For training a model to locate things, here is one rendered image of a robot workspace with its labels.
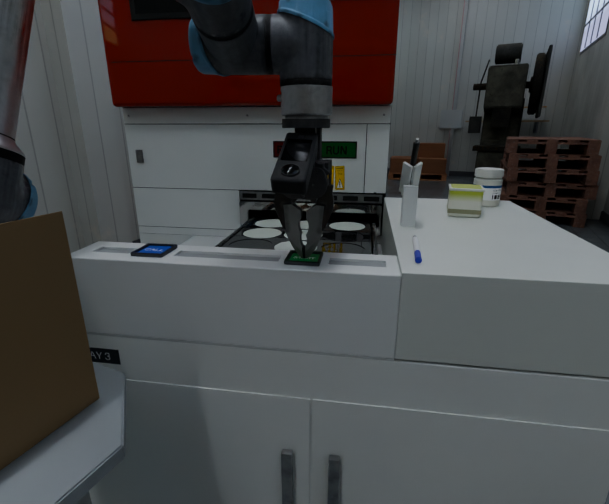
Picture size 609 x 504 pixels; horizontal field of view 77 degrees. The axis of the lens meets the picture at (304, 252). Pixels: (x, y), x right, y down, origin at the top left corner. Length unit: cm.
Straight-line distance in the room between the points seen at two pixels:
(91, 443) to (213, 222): 87
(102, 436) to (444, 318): 47
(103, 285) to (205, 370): 22
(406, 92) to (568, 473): 996
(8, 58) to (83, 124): 271
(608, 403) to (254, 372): 54
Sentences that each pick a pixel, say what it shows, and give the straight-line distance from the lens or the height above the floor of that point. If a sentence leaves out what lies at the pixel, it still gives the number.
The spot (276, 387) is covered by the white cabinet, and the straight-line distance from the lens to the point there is 69.
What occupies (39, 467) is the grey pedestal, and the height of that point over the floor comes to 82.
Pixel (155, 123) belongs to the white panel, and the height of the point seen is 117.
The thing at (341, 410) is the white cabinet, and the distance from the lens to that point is 69.
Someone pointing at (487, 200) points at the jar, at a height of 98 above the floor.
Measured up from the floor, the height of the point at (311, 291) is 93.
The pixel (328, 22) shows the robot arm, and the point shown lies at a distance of 59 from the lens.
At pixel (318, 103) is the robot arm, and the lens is 56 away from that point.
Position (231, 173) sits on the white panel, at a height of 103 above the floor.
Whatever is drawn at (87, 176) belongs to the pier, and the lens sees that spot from 347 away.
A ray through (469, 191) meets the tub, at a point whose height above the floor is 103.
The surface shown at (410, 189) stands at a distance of 82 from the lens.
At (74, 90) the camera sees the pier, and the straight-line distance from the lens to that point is 344.
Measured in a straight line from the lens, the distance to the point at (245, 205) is 122.
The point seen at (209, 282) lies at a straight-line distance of 63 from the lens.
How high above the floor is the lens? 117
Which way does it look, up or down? 18 degrees down
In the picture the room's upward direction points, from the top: straight up
